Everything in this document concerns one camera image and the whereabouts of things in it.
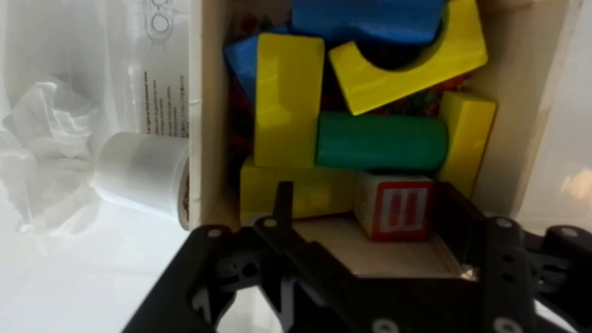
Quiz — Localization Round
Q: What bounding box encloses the yellow rectangular wooden block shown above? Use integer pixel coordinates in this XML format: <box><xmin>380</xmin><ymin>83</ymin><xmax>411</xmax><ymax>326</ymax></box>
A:
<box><xmin>254</xmin><ymin>32</ymin><xmax>328</xmax><ymax>170</ymax></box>

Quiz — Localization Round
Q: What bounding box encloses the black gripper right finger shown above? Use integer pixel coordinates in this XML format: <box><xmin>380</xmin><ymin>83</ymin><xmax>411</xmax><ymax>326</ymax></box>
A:
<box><xmin>432</xmin><ymin>180</ymin><xmax>534</xmax><ymax>292</ymax></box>

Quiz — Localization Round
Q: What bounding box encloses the yellow flat wooden block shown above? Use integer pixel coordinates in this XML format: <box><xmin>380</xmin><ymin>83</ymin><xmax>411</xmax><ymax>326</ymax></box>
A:
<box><xmin>239</xmin><ymin>155</ymin><xmax>360</xmax><ymax>226</ymax></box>

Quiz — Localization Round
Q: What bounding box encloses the crumpled white plastic piece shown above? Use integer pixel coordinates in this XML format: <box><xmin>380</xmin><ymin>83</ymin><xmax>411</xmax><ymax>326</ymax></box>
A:
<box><xmin>0</xmin><ymin>76</ymin><xmax>101</xmax><ymax>237</ymax></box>

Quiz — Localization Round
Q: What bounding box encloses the white printed label sheet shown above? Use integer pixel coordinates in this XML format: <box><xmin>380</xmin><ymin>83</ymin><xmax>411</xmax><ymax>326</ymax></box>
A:
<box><xmin>127</xmin><ymin>0</ymin><xmax>193</xmax><ymax>139</ymax></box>

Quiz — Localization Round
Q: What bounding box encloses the light wooden block box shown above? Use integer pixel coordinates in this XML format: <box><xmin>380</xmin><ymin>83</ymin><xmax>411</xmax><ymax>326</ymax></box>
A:
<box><xmin>186</xmin><ymin>0</ymin><xmax>585</xmax><ymax>283</ymax></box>

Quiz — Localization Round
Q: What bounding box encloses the yellow arch wooden block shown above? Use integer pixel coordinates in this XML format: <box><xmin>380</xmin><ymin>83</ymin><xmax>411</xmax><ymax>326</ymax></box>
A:
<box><xmin>328</xmin><ymin>0</ymin><xmax>491</xmax><ymax>118</ymax></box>

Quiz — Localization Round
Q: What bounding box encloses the blue small wooden block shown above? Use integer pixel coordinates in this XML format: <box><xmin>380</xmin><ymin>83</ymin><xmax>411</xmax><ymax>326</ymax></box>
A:
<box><xmin>223</xmin><ymin>33</ymin><xmax>262</xmax><ymax>104</ymax></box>

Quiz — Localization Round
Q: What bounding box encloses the red printed wooden cube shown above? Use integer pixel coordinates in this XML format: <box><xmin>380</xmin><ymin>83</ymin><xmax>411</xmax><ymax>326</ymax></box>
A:
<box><xmin>352</xmin><ymin>172</ymin><xmax>437</xmax><ymax>242</ymax></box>

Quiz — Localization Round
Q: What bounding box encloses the yellow short wooden block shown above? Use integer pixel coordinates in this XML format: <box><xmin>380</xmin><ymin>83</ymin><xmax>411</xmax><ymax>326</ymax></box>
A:
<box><xmin>436</xmin><ymin>91</ymin><xmax>500</xmax><ymax>200</ymax></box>

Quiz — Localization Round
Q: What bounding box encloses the green wooden cylinder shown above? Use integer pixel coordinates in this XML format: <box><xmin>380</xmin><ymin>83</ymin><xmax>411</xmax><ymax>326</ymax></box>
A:
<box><xmin>315</xmin><ymin>109</ymin><xmax>450</xmax><ymax>174</ymax></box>

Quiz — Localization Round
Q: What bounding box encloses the blue long wooden block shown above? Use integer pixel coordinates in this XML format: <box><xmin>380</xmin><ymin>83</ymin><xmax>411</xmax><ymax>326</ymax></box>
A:
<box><xmin>291</xmin><ymin>0</ymin><xmax>448</xmax><ymax>46</ymax></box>

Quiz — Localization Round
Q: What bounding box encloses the white tape roll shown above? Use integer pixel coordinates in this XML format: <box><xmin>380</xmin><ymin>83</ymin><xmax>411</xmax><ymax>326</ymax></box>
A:
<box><xmin>91</xmin><ymin>130</ymin><xmax>193</xmax><ymax>231</ymax></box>

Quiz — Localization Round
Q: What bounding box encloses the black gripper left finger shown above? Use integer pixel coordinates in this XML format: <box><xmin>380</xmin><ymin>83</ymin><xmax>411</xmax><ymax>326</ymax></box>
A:
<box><xmin>256</xmin><ymin>180</ymin><xmax>349</xmax><ymax>298</ymax></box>

